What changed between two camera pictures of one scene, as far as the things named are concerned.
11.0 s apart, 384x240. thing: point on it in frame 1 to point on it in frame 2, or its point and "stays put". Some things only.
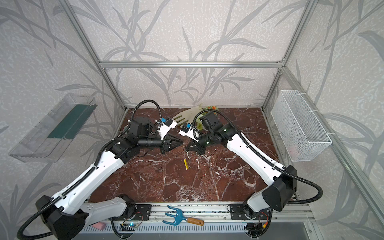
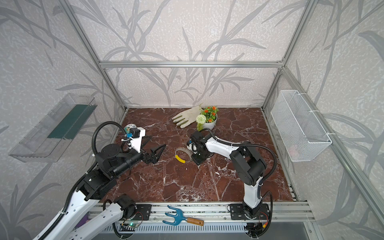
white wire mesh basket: [303, 134] stays put
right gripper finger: [174, 143] to [158, 153]
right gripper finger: [175, 138] to [154, 150]
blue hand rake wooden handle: [180, 218] stays put
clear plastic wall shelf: [46, 141] stays put
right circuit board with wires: [254, 229] stays put
